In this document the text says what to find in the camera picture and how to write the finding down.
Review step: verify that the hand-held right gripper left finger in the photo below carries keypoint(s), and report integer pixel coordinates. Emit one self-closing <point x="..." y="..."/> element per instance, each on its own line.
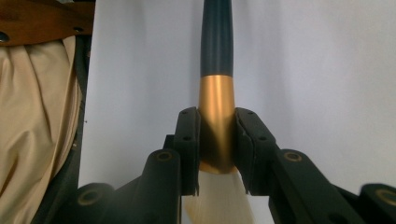
<point x="186" y="155"/>

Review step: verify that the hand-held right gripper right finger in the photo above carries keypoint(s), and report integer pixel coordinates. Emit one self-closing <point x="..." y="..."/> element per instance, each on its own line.
<point x="255" y="155"/>

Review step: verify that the white table mat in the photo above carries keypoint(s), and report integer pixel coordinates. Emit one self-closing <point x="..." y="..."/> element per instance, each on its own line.
<point x="140" y="77"/>

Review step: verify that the beige cloth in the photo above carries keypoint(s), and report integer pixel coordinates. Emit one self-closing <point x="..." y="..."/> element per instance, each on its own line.
<point x="34" y="124"/>

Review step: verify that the brown wooden board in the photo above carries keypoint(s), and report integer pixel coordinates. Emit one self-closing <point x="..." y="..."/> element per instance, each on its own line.
<point x="40" y="21"/>

